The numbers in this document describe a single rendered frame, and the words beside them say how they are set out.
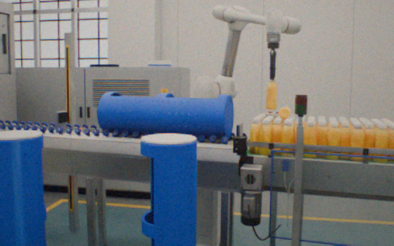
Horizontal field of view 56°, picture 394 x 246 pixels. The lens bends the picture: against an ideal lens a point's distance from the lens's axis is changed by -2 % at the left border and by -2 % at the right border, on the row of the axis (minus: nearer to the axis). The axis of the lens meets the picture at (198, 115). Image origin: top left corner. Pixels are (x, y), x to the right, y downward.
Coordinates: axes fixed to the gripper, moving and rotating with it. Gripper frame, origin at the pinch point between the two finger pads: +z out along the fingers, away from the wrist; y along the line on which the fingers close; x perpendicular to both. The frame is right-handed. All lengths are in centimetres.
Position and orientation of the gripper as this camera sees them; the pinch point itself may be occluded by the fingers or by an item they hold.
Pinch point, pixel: (272, 74)
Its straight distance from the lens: 246.8
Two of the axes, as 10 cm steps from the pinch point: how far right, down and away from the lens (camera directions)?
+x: 9.6, 0.4, -2.9
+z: -0.1, 9.9, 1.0
